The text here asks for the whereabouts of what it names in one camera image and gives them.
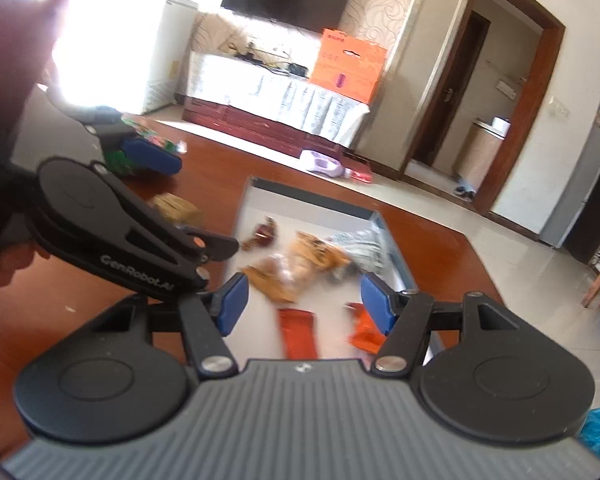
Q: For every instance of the red gold candy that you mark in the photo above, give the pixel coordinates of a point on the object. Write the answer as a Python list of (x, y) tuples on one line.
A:
[(263, 235)]

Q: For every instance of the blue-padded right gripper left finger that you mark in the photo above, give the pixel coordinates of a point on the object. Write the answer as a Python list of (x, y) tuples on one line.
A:
[(206, 319)]

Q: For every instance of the tan peanut snack bag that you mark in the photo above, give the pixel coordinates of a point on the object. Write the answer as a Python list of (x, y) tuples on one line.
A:
[(284, 276)]

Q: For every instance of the white purple bottle on floor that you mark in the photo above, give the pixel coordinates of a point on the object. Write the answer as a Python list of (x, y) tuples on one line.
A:
[(318, 163)]

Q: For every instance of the grey refrigerator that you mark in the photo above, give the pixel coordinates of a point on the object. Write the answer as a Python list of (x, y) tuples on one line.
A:
[(575, 221)]

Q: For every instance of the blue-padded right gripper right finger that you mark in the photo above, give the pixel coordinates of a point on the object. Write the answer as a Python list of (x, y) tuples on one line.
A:
[(403, 318)]

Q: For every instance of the orange snack packet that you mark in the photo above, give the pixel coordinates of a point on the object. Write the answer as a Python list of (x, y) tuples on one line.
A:
[(365, 336)]

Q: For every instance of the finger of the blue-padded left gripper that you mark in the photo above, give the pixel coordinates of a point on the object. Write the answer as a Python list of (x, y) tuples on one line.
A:
[(214, 246), (144, 154)]

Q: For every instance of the brown paper snack packet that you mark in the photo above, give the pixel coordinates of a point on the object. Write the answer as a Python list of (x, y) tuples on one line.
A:
[(176, 210)]

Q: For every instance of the newspaper print snack packet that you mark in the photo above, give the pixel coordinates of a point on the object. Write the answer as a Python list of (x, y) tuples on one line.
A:
[(365, 248)]

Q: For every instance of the green shrimp chips bag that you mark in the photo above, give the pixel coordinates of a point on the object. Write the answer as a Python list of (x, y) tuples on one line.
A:
[(112, 135)]

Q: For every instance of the grey blue shallow box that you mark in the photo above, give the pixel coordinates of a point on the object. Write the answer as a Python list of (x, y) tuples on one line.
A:
[(256, 334)]

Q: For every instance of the long orange snack stick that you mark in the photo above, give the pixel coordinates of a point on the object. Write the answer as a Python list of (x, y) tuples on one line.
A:
[(297, 332)]

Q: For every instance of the orange gift box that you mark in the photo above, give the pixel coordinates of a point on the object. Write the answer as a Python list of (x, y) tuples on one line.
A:
[(348, 65)]

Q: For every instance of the wooden kitchen cabinet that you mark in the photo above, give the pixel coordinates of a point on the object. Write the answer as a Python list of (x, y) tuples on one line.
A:
[(476, 155)]

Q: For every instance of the red item on floor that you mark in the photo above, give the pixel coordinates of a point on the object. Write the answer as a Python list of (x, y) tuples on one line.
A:
[(357, 169)]

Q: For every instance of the person's left hand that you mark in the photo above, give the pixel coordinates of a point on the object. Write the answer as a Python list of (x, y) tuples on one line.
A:
[(18, 257)]

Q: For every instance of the tv cabinet with cloth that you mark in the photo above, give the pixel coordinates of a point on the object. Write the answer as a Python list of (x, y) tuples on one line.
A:
[(285, 113)]

